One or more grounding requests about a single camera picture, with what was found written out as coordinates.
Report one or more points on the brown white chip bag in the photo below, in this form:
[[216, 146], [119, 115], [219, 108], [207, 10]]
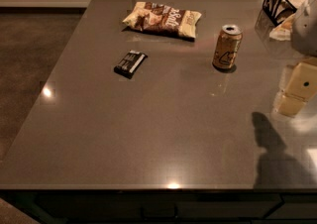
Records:
[[163, 20]]

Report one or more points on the orange soda can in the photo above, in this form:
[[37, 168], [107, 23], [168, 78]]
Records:
[[227, 46]]

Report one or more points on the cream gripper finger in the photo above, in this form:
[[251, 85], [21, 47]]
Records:
[[297, 86]]

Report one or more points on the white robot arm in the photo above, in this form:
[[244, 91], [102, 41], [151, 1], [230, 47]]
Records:
[[304, 31]]

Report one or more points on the black rxbar chocolate bar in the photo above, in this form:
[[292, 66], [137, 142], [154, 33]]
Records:
[[129, 64]]

